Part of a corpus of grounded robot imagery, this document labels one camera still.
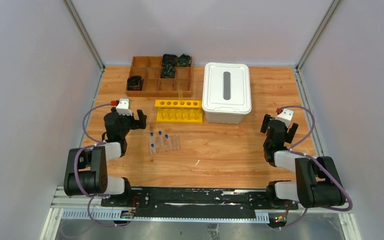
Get white plastic bin lid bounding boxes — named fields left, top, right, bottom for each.
left=202, top=62, right=252, bottom=115

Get wooden compartment tray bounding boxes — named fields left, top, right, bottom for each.
left=125, top=53, right=194, bottom=98

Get black cable bundle top right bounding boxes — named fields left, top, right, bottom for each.
left=177, top=53, right=193, bottom=68

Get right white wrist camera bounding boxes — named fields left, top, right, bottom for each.
left=274, top=108, right=294, bottom=128

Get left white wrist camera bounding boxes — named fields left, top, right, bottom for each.
left=115, top=98, right=133, bottom=116

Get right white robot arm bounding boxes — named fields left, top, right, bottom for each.
left=260, top=114, right=347, bottom=209

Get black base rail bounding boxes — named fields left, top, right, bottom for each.
left=100, top=186, right=298, bottom=221

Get black cable bundle middle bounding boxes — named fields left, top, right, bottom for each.
left=160, top=64, right=176, bottom=80

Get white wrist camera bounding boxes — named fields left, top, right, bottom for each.
left=115, top=98, right=133, bottom=116
left=274, top=108, right=294, bottom=128

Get clear glass test tube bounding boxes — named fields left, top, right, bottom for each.
left=177, top=89, right=184, bottom=101

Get black cable bundle top left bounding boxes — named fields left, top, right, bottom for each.
left=161, top=53, right=179, bottom=67

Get black cable bundle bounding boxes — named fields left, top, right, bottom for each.
left=160, top=64, right=176, bottom=80
left=161, top=53, right=179, bottom=67
left=177, top=53, right=193, bottom=68

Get yellow test tube rack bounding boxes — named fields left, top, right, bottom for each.
left=154, top=99, right=204, bottom=124

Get clear plastic tube rack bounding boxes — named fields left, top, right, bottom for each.
left=148, top=133, right=180, bottom=154

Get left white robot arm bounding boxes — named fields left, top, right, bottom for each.
left=63, top=108, right=147, bottom=207

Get beige plastic bin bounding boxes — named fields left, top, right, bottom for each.
left=205, top=112, right=247, bottom=125

